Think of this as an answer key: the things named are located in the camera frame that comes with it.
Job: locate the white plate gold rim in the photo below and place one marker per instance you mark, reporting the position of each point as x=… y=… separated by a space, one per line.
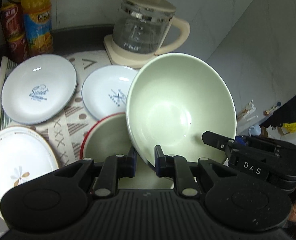
x=24 y=156

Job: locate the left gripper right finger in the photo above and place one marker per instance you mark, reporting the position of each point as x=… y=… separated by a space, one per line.
x=177 y=168

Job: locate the red can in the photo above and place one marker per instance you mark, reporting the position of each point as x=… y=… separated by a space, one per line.
x=19 y=48
x=12 y=20

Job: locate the white plate bakery print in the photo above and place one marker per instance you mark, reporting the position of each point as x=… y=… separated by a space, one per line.
x=104 y=91

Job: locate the white plate sweet print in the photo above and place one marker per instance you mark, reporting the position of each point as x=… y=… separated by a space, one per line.
x=38 y=89

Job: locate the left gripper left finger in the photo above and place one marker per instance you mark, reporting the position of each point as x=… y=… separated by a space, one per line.
x=115 y=167

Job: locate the green bowl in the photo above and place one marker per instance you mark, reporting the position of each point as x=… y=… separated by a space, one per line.
x=172 y=101
x=145 y=178

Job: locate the red can upper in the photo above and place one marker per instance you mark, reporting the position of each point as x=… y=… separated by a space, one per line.
x=12 y=20

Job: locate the glass electric kettle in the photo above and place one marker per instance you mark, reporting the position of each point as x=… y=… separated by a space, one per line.
x=143 y=25

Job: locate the patterned table cloth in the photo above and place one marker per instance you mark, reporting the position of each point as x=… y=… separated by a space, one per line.
x=66 y=130

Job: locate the red can lower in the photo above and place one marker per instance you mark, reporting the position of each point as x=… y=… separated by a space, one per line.
x=19 y=48

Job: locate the red black bowl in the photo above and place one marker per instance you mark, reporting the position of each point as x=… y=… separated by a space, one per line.
x=107 y=137

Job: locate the orange juice bottle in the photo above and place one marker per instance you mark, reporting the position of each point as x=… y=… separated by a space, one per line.
x=38 y=26

